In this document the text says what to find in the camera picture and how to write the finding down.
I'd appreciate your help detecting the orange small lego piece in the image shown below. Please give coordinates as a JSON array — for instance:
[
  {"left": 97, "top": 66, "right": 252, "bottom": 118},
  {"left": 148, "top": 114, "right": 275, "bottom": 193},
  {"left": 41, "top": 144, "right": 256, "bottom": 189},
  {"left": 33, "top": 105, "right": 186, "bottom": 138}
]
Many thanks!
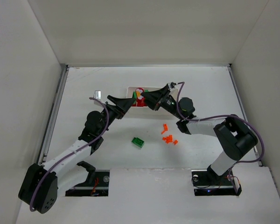
[{"left": 161, "top": 124, "right": 168, "bottom": 134}]

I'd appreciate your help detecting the red printed duplo brick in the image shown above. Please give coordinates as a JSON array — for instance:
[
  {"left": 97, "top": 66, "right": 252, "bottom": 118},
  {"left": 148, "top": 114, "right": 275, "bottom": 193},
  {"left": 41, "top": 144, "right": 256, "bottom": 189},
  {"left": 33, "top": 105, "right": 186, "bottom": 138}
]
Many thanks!
[{"left": 135, "top": 87, "right": 146, "bottom": 107}]

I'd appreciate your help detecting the orange lego pile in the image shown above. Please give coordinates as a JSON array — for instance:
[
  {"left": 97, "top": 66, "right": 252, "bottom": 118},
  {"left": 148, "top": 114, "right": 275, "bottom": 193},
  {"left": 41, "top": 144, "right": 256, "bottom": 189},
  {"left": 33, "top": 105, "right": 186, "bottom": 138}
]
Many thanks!
[{"left": 162, "top": 135, "right": 178, "bottom": 145}]

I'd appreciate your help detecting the green duplo brick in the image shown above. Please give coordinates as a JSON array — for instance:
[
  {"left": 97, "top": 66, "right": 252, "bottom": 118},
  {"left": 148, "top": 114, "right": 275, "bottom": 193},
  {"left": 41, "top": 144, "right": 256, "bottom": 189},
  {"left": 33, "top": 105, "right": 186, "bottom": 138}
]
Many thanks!
[
  {"left": 133, "top": 88, "right": 148, "bottom": 104},
  {"left": 132, "top": 137, "right": 145, "bottom": 148}
]

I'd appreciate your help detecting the green duplo brick upside down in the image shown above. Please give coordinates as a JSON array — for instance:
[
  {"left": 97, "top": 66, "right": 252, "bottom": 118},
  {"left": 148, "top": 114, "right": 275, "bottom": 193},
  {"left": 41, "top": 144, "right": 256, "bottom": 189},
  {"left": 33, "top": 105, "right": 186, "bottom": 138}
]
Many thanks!
[{"left": 132, "top": 137, "right": 145, "bottom": 148}]

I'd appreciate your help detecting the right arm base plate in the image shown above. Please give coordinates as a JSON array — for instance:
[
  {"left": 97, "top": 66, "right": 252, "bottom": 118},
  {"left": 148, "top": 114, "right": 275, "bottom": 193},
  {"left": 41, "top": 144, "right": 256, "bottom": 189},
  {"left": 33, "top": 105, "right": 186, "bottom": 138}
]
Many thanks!
[{"left": 191, "top": 169, "right": 242, "bottom": 196}]

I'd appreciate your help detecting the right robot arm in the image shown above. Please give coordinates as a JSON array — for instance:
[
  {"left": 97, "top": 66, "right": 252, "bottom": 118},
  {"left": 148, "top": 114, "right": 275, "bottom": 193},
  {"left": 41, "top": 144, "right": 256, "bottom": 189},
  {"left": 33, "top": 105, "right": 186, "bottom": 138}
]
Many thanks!
[{"left": 141, "top": 83, "right": 258, "bottom": 182}]

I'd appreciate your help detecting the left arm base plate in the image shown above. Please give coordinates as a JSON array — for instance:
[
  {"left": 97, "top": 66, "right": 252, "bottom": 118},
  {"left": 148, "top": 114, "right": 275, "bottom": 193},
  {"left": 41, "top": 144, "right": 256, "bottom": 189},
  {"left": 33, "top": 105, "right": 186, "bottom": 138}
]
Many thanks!
[{"left": 65, "top": 170, "right": 110, "bottom": 197}]

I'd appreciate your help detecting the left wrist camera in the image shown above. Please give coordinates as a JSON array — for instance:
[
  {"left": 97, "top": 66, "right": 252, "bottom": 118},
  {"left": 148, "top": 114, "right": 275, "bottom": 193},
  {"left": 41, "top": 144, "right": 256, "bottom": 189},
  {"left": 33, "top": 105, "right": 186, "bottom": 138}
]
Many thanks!
[{"left": 94, "top": 90, "right": 104, "bottom": 104}]

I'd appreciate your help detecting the white divided plastic container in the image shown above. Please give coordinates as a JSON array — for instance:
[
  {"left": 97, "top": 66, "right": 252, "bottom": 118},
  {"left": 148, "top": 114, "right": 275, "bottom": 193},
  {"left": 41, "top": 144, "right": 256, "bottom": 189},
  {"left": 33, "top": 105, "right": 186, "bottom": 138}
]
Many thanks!
[{"left": 127, "top": 84, "right": 179, "bottom": 117}]

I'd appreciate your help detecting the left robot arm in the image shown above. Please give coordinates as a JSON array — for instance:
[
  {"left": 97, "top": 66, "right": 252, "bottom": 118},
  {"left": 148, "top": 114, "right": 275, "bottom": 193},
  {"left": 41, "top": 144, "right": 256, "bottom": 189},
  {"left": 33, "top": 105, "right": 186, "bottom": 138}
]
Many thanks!
[{"left": 18, "top": 95, "right": 136, "bottom": 214}]

